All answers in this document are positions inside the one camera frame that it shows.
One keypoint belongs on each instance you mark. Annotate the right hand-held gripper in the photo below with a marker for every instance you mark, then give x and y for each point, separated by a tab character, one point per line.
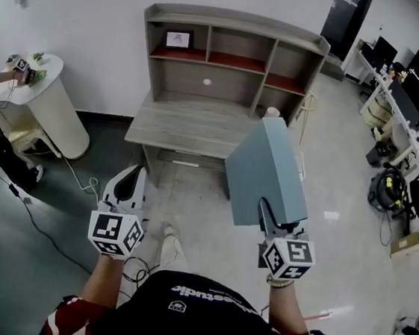
289	258

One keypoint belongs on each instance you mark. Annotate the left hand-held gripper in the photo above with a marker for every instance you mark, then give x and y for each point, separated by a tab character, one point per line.
116	229

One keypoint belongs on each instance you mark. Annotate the light blue file box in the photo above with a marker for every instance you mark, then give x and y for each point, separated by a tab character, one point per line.
265	169

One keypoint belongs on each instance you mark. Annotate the grey wooden shelf unit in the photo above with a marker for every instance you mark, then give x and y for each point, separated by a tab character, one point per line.
241	22

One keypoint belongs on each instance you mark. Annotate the person's right forearm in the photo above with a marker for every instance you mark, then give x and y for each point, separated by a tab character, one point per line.
287	307

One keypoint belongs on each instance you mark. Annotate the person's left forearm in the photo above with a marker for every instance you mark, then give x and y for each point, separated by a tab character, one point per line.
104	282

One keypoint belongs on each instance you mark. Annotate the grey wooden table top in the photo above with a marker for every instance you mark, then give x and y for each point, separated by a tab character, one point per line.
183	130

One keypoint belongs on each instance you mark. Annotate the long white office desk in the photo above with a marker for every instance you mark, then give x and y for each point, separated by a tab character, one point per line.
406	125

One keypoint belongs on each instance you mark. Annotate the person's white shoe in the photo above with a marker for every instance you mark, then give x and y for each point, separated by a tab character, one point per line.
169	239

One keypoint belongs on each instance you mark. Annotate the white mug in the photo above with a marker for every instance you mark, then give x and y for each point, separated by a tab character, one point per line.
271	112

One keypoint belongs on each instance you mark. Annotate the white round side table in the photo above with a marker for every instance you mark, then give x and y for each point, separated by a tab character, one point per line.
51	107

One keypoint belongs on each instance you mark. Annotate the cream plastic stool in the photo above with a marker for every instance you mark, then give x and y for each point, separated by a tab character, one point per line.
29	135

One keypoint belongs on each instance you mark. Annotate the light wooden chair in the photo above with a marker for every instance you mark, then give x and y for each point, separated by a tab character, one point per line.
309	107

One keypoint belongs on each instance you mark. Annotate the black and yellow vacuum cleaner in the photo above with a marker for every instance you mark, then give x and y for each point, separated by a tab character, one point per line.
385	190

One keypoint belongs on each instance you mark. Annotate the black floor box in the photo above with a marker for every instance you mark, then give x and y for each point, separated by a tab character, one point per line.
378	154

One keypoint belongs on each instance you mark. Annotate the person's black and red shirt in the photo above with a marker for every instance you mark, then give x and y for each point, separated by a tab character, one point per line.
192	322

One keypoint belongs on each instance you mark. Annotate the cardboard box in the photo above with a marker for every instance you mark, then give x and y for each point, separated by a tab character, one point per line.
409	244

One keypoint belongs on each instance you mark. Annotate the black door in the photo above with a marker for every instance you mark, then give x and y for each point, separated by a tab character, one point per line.
344	24

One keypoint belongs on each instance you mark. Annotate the black picture frame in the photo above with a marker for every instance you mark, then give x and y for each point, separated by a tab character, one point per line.
178	39

